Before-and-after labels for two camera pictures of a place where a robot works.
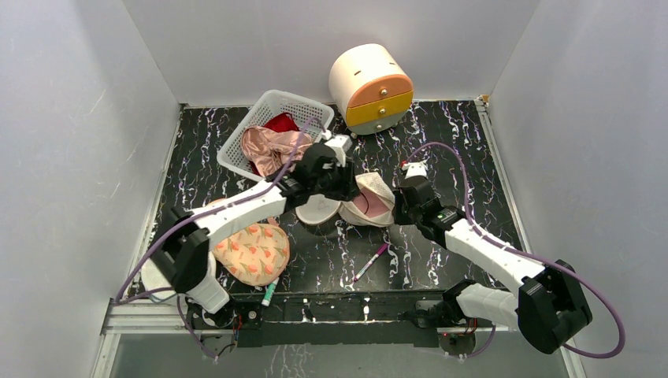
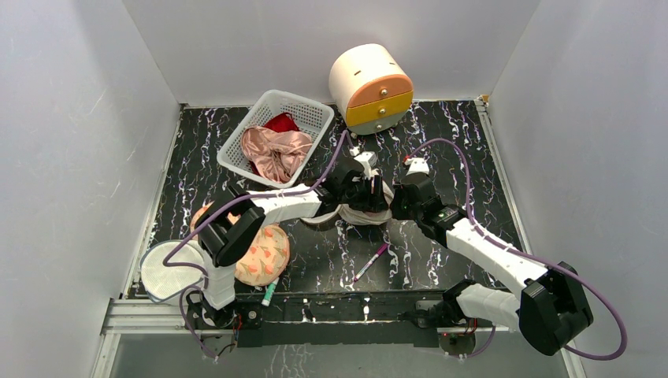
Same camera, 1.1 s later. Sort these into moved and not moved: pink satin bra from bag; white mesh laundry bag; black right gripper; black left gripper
Moved: black left gripper
Not moved: black right gripper; white mesh laundry bag; pink satin bra from bag
